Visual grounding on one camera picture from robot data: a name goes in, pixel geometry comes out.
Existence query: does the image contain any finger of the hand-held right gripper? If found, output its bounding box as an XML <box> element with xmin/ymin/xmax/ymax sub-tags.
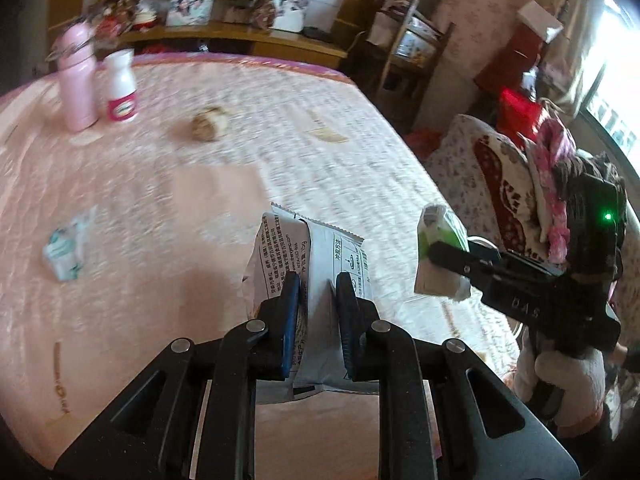
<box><xmin>427</xmin><ymin>241</ymin><xmax>502</xmax><ymax>283</ymax></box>

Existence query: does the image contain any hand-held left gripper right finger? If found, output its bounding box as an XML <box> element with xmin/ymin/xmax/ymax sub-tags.
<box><xmin>334</xmin><ymin>271</ymin><xmax>581</xmax><ymax>480</ymax></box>

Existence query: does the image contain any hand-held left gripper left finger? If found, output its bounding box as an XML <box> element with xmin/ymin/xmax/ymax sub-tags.
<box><xmin>52</xmin><ymin>271</ymin><xmax>302</xmax><ymax>480</ymax></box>

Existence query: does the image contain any green and white carton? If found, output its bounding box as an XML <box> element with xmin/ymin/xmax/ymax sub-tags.
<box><xmin>414</xmin><ymin>203</ymin><xmax>472</xmax><ymax>302</ymax></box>

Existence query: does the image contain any cream plastic bucket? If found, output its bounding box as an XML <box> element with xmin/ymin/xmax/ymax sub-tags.
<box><xmin>467</xmin><ymin>237</ymin><xmax>528</xmax><ymax>348</ymax></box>

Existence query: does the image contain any white printed snack wrapper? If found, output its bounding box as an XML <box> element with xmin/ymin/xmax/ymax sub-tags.
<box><xmin>241</xmin><ymin>202</ymin><xmax>381</xmax><ymax>406</ymax></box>

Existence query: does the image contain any red and white floral blanket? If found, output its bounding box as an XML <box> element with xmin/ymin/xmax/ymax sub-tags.
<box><xmin>425</xmin><ymin>114</ymin><xmax>640</xmax><ymax>321</ymax></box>

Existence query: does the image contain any orange red cloth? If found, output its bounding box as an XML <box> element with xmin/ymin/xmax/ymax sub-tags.
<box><xmin>407</xmin><ymin>129</ymin><xmax>443</xmax><ymax>158</ymax></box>

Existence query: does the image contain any dark brown garment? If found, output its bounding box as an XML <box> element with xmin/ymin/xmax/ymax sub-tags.
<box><xmin>552</xmin><ymin>152</ymin><xmax>628</xmax><ymax>211</ymax></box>

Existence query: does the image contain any pink patterned fleece garment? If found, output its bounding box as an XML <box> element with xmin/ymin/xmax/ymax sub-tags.
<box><xmin>525</xmin><ymin>117</ymin><xmax>576</xmax><ymax>263</ymax></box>

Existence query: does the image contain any red bag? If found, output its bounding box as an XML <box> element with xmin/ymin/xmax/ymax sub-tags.
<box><xmin>500</xmin><ymin>87</ymin><xmax>543</xmax><ymax>138</ymax></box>

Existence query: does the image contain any pink quilted bed cover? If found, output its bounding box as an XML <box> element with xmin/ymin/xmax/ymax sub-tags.
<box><xmin>0</xmin><ymin>52</ymin><xmax>521</xmax><ymax>480</ymax></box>

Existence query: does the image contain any pale paper strip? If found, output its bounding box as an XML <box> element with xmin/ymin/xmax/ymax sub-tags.
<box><xmin>306</xmin><ymin>109</ymin><xmax>350</xmax><ymax>145</ymax></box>

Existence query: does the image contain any wooden chair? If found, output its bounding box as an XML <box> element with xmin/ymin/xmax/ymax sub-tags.
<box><xmin>345</xmin><ymin>0</ymin><xmax>453</xmax><ymax>133</ymax></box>

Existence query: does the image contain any crumpled brown paper ball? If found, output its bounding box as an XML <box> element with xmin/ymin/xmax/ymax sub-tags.
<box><xmin>192</xmin><ymin>105</ymin><xmax>230</xmax><ymax>142</ymax></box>

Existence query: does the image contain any pale pink floral cloth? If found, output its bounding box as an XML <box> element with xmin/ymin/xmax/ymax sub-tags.
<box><xmin>432</xmin><ymin>0</ymin><xmax>556</xmax><ymax>131</ymax></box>

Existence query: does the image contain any window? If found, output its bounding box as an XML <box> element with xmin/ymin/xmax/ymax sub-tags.
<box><xmin>582</xmin><ymin>0</ymin><xmax>640</xmax><ymax>181</ymax></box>

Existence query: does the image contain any crumpled teal wrapper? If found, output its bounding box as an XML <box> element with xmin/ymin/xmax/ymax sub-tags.
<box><xmin>41</xmin><ymin>210</ymin><xmax>96</xmax><ymax>281</ymax></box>

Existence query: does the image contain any white box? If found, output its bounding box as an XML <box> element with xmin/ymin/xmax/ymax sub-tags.
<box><xmin>517</xmin><ymin>0</ymin><xmax>565</xmax><ymax>43</ymax></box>

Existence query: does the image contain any wooden cabinet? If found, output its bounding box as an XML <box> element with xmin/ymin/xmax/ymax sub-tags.
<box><xmin>112</xmin><ymin>20</ymin><xmax>348</xmax><ymax>68</ymax></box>

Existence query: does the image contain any white bottle with pink label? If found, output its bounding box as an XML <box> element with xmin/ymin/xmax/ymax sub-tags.
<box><xmin>102</xmin><ymin>49</ymin><xmax>140</xmax><ymax>123</ymax></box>

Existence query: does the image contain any white printed container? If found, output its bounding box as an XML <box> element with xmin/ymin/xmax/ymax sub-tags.
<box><xmin>272</xmin><ymin>0</ymin><xmax>307</xmax><ymax>33</ymax></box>

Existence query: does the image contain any framed photo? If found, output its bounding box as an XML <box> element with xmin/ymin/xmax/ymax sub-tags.
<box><xmin>165</xmin><ymin>0</ymin><xmax>213</xmax><ymax>27</ymax></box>

